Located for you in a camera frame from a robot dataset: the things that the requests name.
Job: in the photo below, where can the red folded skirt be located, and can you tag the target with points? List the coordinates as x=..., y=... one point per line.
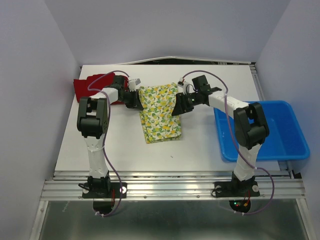
x=81, y=85

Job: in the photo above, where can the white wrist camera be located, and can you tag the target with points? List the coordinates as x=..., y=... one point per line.
x=186, y=86
x=133, y=83

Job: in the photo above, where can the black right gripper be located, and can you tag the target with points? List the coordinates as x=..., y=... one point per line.
x=181, y=105

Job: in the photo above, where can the aluminium right side rail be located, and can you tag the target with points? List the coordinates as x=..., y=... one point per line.
x=257, y=82

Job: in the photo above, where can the lemon print skirt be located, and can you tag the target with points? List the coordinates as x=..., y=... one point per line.
x=158, y=124

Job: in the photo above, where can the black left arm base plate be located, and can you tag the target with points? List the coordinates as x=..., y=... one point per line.
x=115, y=192

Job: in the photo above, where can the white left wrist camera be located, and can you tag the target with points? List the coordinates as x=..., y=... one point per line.
x=133, y=83

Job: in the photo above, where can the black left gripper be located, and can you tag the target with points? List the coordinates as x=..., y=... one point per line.
x=136, y=104

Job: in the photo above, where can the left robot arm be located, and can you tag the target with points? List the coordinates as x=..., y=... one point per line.
x=93, y=118

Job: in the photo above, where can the blue plastic bin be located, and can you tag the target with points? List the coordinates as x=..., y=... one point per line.
x=286, y=141

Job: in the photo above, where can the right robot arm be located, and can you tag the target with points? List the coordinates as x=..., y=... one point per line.
x=249, y=129

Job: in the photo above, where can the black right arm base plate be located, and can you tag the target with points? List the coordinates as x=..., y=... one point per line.
x=235, y=189

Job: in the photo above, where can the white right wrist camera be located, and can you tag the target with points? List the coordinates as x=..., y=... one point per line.
x=186, y=86

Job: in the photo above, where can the aluminium front rail frame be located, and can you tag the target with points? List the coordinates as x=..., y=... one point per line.
x=164, y=185

